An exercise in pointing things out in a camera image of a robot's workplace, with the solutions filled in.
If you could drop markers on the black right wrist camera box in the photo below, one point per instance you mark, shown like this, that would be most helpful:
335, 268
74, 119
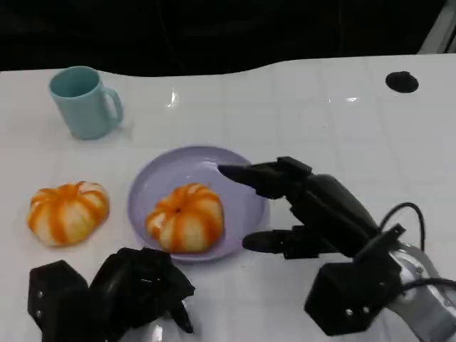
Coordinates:
352, 292

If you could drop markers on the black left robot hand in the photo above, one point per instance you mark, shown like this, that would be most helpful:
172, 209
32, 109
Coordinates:
128, 285

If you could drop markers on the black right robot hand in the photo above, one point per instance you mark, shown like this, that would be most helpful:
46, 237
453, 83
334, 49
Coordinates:
327, 210

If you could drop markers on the black table grommet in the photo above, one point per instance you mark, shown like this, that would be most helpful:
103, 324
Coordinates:
401, 82

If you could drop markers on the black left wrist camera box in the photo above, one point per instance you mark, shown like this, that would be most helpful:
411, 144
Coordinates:
55, 295

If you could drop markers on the orange and white bread roll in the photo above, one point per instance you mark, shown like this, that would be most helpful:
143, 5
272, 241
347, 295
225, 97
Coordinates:
67, 213
185, 217

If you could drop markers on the lilac plate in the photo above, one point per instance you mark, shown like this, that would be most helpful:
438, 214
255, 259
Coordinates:
196, 162

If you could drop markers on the pale green mug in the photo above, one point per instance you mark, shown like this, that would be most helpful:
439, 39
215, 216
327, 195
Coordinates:
83, 110

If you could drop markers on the white frame bar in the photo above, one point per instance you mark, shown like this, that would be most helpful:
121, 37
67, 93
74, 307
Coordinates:
440, 32

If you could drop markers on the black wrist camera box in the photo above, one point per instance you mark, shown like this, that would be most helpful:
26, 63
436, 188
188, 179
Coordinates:
352, 292
55, 295

